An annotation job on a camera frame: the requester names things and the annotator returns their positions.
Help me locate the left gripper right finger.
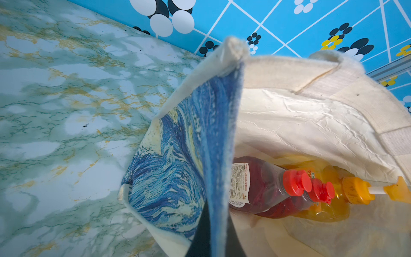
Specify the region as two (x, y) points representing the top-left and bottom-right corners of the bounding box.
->
(225, 215), (246, 257)

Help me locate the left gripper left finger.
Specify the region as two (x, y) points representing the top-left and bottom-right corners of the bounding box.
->
(185, 202), (211, 257)

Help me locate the dark red bottle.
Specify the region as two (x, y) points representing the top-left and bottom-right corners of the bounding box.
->
(229, 156), (313, 214)
(257, 178), (335, 219)

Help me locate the orange pump dish soap bottle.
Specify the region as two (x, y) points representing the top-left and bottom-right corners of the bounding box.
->
(278, 155), (411, 222)

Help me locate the cream canvas shopping bag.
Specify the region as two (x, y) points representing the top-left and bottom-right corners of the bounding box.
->
(118, 37), (411, 257)

